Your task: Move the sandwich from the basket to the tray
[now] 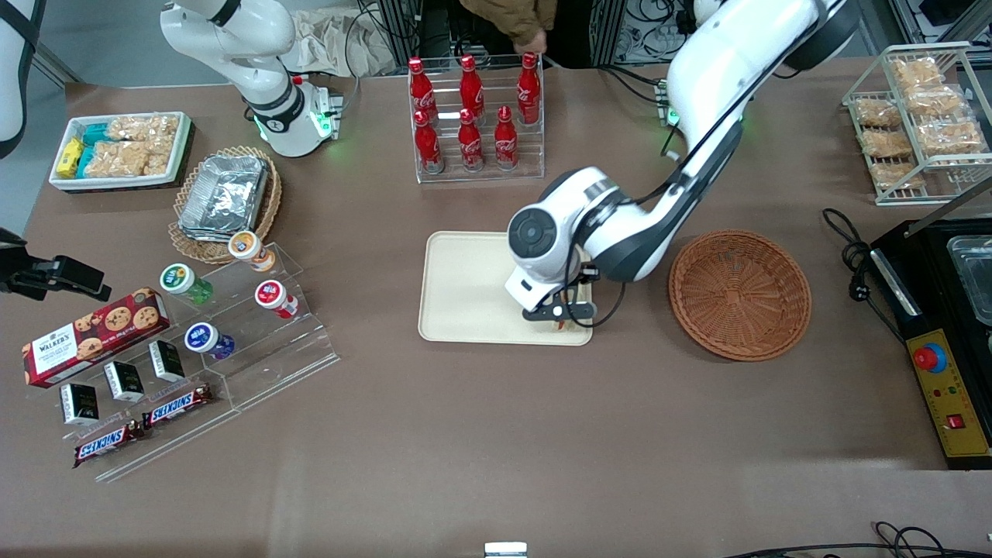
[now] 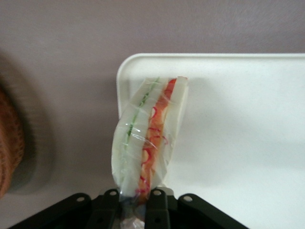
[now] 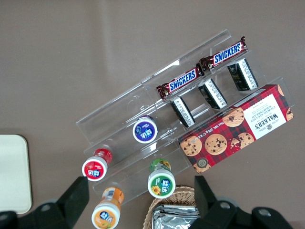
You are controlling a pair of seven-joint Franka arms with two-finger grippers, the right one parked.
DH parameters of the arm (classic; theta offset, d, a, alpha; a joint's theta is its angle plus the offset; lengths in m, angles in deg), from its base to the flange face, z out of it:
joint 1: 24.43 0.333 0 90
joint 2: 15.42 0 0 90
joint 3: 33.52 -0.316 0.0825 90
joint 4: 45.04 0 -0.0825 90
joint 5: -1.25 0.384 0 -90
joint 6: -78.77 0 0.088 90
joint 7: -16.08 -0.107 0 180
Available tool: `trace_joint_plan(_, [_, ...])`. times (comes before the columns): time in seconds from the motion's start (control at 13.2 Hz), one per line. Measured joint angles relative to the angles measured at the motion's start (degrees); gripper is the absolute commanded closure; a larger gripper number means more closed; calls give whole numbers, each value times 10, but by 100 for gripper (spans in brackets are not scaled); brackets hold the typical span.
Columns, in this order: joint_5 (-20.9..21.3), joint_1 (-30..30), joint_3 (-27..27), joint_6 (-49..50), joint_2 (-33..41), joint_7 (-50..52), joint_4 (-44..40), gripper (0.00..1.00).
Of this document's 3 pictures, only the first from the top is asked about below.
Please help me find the stack of foil trays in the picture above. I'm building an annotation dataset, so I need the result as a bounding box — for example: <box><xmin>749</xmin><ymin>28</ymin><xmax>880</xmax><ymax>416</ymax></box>
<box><xmin>178</xmin><ymin>154</ymin><xmax>270</xmax><ymax>244</ymax></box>

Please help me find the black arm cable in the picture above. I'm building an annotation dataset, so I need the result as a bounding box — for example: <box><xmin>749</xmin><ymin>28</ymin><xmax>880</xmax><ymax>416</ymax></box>
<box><xmin>564</xmin><ymin>46</ymin><xmax>784</xmax><ymax>326</ymax></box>

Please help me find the round brown wicker basket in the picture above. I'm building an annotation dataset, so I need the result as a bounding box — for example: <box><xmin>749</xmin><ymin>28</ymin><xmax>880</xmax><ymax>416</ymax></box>
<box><xmin>668</xmin><ymin>229</ymin><xmax>813</xmax><ymax>363</ymax></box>

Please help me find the clear acrylic stepped display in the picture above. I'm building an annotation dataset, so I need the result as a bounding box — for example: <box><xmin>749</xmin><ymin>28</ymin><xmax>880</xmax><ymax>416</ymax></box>
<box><xmin>46</xmin><ymin>242</ymin><xmax>340</xmax><ymax>483</ymax></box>

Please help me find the small black box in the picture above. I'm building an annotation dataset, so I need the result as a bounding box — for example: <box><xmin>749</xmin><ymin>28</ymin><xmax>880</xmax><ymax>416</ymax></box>
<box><xmin>104</xmin><ymin>361</ymin><xmax>146</xmax><ymax>402</ymax></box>
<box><xmin>149</xmin><ymin>340</ymin><xmax>186</xmax><ymax>383</ymax></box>
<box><xmin>60</xmin><ymin>384</ymin><xmax>100</xmax><ymax>425</ymax></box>

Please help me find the grey connector box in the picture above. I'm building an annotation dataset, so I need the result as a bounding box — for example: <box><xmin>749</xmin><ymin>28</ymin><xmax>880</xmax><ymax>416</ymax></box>
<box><xmin>655</xmin><ymin>77</ymin><xmax>680</xmax><ymax>126</ymax></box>
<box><xmin>314</xmin><ymin>84</ymin><xmax>346</xmax><ymax>140</ymax></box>

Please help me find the crumpled clear plastic bag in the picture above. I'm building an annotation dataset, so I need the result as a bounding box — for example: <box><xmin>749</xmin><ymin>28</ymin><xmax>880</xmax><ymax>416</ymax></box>
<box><xmin>283</xmin><ymin>9</ymin><xmax>396</xmax><ymax>78</ymax></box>

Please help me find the black floor cable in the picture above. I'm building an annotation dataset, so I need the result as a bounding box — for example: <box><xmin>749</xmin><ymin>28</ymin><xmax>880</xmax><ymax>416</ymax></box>
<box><xmin>721</xmin><ymin>521</ymin><xmax>992</xmax><ymax>558</ymax></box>

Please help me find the orange lid cup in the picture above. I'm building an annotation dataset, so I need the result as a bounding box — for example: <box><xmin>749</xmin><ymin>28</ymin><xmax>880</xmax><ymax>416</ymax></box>
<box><xmin>228</xmin><ymin>231</ymin><xmax>277</xmax><ymax>273</ymax></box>

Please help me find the green lid cup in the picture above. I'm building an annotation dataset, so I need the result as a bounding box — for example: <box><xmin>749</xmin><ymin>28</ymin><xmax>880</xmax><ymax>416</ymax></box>
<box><xmin>160</xmin><ymin>263</ymin><xmax>214</xmax><ymax>305</ymax></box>

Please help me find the black power cable with plug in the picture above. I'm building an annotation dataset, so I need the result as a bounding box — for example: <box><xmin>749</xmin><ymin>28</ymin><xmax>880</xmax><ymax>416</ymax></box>
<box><xmin>821</xmin><ymin>208</ymin><xmax>908</xmax><ymax>342</ymax></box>

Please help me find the white rectangular snack bin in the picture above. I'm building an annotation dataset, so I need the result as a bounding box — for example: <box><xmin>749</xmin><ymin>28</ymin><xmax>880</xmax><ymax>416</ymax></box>
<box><xmin>48</xmin><ymin>112</ymin><xmax>192</xmax><ymax>192</ymax></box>

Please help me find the black table appliance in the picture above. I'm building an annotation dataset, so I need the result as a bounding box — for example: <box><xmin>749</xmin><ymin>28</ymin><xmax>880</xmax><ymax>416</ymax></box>
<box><xmin>870</xmin><ymin>181</ymin><xmax>992</xmax><ymax>365</ymax></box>

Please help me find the blue lid cup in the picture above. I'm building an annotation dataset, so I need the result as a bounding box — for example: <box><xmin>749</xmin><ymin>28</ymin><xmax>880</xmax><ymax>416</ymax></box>
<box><xmin>184</xmin><ymin>322</ymin><xmax>236</xmax><ymax>360</ymax></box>

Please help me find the clear acrylic bottle stand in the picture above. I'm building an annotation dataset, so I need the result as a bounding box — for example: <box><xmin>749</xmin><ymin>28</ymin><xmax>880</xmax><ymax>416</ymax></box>
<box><xmin>408</xmin><ymin>56</ymin><xmax>546</xmax><ymax>184</ymax></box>

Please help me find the red lid cup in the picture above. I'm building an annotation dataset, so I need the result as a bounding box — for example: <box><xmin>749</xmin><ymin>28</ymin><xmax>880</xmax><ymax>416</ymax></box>
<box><xmin>255</xmin><ymin>280</ymin><xmax>300</xmax><ymax>319</ymax></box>

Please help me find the fried snack bag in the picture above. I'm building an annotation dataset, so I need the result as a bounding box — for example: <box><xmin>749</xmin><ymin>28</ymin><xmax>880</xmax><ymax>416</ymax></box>
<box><xmin>891</xmin><ymin>58</ymin><xmax>946</xmax><ymax>90</ymax></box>
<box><xmin>917</xmin><ymin>118</ymin><xmax>987</xmax><ymax>154</ymax></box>
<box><xmin>905</xmin><ymin>85</ymin><xmax>970</xmax><ymax>117</ymax></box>
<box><xmin>874</xmin><ymin>161</ymin><xmax>927</xmax><ymax>191</ymax></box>
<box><xmin>863</xmin><ymin>129</ymin><xmax>914</xmax><ymax>160</ymax></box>
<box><xmin>855</xmin><ymin>98</ymin><xmax>901</xmax><ymax>129</ymax></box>

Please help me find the oval light wicker basket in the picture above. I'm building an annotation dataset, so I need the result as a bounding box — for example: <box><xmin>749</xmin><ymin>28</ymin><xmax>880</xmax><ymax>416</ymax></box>
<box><xmin>168</xmin><ymin>146</ymin><xmax>283</xmax><ymax>265</ymax></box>

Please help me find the Snickers bar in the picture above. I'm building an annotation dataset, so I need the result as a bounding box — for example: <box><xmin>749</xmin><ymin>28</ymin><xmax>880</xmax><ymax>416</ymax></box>
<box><xmin>142</xmin><ymin>384</ymin><xmax>214</xmax><ymax>429</ymax></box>
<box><xmin>73</xmin><ymin>421</ymin><xmax>146</xmax><ymax>469</ymax></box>

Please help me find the yellow snack packet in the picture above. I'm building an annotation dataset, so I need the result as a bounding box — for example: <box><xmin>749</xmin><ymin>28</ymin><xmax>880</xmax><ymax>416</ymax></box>
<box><xmin>56</xmin><ymin>138</ymin><xmax>84</xmax><ymax>179</ymax></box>

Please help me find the brown jacket sleeve forearm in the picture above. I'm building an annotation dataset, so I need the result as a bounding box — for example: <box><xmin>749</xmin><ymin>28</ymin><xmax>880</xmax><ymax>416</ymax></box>
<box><xmin>459</xmin><ymin>0</ymin><xmax>559</xmax><ymax>47</ymax></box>

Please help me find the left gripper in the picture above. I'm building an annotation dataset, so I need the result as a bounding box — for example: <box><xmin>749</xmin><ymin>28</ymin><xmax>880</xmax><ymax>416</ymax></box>
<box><xmin>505</xmin><ymin>266</ymin><xmax>587</xmax><ymax>331</ymax></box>

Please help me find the red Walkers cookie box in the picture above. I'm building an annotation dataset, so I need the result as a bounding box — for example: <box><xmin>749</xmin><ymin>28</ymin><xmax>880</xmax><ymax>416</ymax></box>
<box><xmin>22</xmin><ymin>288</ymin><xmax>171</xmax><ymax>388</ymax></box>

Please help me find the steel appliance container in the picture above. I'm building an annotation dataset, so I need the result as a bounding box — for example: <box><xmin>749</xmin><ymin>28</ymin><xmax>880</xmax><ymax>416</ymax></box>
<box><xmin>945</xmin><ymin>235</ymin><xmax>992</xmax><ymax>326</ymax></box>

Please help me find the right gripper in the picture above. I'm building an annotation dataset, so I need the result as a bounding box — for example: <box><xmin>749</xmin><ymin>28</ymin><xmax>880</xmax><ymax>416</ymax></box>
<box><xmin>0</xmin><ymin>228</ymin><xmax>36</xmax><ymax>300</ymax></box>

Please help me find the white wire rack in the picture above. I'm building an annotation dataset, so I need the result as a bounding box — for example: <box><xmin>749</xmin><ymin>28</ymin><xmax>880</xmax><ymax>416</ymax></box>
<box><xmin>841</xmin><ymin>41</ymin><xmax>992</xmax><ymax>207</ymax></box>

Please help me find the cream plastic tray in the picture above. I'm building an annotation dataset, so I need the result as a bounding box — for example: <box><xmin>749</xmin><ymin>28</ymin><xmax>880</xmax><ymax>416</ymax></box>
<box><xmin>418</xmin><ymin>231</ymin><xmax>594</xmax><ymax>346</ymax></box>

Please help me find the red cola bottle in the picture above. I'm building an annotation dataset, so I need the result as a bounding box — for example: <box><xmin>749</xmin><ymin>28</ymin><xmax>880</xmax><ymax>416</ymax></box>
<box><xmin>517</xmin><ymin>51</ymin><xmax>542</xmax><ymax>126</ymax></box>
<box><xmin>494</xmin><ymin>106</ymin><xmax>518</xmax><ymax>171</ymax></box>
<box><xmin>414</xmin><ymin>110</ymin><xmax>444</xmax><ymax>174</ymax></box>
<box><xmin>460</xmin><ymin>54</ymin><xmax>485</xmax><ymax>117</ymax></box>
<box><xmin>458</xmin><ymin>108</ymin><xmax>485</xmax><ymax>173</ymax></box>
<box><xmin>408</xmin><ymin>57</ymin><xmax>437</xmax><ymax>119</ymax></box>

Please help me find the clear rice cracker bag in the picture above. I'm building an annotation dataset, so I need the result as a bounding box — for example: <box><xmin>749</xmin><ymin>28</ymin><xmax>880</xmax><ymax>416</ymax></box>
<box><xmin>84</xmin><ymin>141</ymin><xmax>152</xmax><ymax>179</ymax></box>
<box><xmin>143</xmin><ymin>139</ymin><xmax>175</xmax><ymax>177</ymax></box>
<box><xmin>108</xmin><ymin>114</ymin><xmax>181</xmax><ymax>144</ymax></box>

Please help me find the yellow emergency stop box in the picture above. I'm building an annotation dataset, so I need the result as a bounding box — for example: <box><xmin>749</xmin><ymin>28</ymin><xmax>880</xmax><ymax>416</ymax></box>
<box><xmin>905</xmin><ymin>329</ymin><xmax>992</xmax><ymax>471</ymax></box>

